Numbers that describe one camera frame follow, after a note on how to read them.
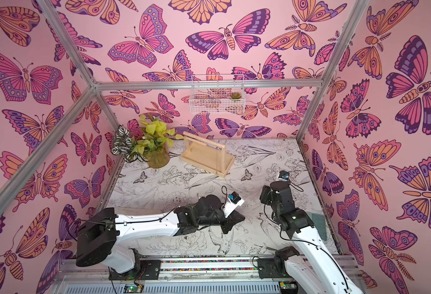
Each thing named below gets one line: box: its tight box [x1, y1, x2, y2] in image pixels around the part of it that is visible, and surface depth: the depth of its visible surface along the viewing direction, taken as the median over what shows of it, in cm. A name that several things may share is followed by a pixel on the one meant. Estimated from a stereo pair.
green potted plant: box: [110, 114, 185, 169], surface depth 93 cm
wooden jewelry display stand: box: [179, 131, 236, 179], surface depth 107 cm
